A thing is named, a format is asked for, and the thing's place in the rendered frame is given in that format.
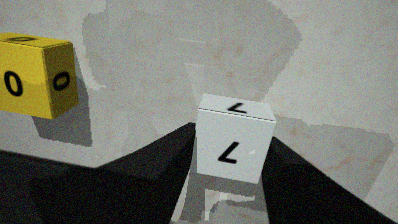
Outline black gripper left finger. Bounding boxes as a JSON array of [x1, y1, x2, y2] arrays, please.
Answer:
[[0, 122, 196, 224]]

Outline white block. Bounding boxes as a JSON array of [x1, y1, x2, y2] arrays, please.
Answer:
[[190, 93, 277, 184]]

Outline yellow block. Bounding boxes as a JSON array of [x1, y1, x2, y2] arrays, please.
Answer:
[[0, 32, 79, 119]]

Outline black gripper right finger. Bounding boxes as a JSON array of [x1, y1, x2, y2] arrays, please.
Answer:
[[262, 136, 398, 224]]

